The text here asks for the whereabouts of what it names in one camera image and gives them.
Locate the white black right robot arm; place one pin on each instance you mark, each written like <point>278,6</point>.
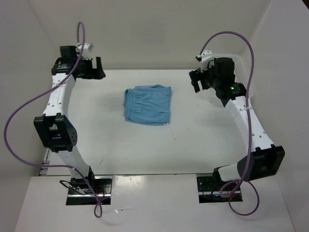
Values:
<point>263,158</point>

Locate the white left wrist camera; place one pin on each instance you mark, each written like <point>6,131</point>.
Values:
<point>85,50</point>

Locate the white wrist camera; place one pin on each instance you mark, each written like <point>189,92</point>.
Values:
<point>204,58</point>
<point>85,50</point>

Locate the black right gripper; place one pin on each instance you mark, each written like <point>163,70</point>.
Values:
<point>197,75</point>

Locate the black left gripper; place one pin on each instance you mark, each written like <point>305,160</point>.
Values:
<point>97,73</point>

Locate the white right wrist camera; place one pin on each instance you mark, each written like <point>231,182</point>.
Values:
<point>204,58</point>

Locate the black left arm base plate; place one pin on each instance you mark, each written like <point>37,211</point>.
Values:
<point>82,195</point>

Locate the white perforated plastic basket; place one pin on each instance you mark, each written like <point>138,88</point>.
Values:
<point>240,71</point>

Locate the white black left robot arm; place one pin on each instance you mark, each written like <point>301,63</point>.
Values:
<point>54,128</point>

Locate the light blue shorts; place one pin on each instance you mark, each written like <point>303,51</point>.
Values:
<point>148,105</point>

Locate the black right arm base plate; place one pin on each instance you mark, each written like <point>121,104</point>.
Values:
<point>209,193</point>

